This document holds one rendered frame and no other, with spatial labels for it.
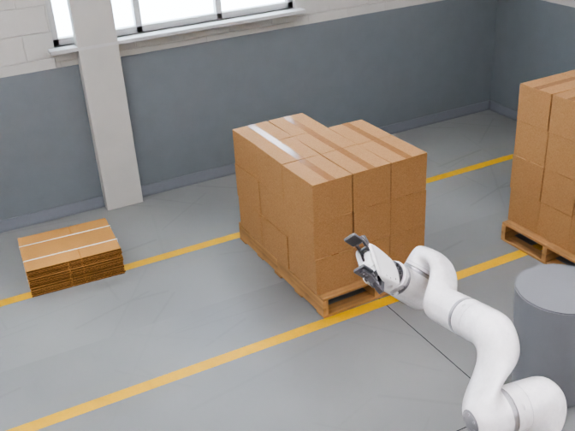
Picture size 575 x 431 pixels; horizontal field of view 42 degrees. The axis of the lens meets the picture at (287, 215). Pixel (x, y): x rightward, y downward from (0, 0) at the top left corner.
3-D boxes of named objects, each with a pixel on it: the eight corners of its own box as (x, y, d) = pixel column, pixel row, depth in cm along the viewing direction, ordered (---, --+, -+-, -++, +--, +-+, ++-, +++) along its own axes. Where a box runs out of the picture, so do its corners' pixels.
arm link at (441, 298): (479, 264, 167) (410, 237, 194) (443, 327, 166) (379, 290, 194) (506, 282, 170) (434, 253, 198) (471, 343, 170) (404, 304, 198)
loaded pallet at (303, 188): (429, 279, 491) (434, 155, 450) (321, 319, 458) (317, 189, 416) (333, 210, 586) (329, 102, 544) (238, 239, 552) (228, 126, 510)
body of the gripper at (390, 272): (385, 300, 185) (360, 286, 178) (374, 267, 191) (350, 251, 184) (410, 286, 182) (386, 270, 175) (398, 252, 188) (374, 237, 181)
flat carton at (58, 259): (32, 298, 496) (25, 272, 487) (22, 262, 539) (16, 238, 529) (126, 273, 518) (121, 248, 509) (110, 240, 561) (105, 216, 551)
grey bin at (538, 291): (548, 427, 368) (563, 325, 339) (486, 374, 405) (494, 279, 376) (614, 395, 386) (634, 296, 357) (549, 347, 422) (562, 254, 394)
